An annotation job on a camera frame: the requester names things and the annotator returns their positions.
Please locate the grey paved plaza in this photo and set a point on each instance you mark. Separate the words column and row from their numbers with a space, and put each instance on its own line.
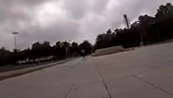
column 90, row 81

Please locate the thin distant tower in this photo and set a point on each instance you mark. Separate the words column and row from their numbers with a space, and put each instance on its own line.
column 126, row 21

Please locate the street lamp pole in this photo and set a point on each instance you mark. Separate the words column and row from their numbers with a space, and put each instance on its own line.
column 15, row 41

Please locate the low raised kerb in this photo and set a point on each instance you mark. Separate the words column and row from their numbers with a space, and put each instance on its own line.
column 8, row 75

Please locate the row of dark trees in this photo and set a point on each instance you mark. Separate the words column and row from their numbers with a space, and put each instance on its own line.
column 168, row 24

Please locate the grass strip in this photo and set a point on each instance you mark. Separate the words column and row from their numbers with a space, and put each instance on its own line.
column 3, row 68

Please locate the low pale wall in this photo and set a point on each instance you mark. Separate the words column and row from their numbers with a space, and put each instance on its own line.
column 108, row 50

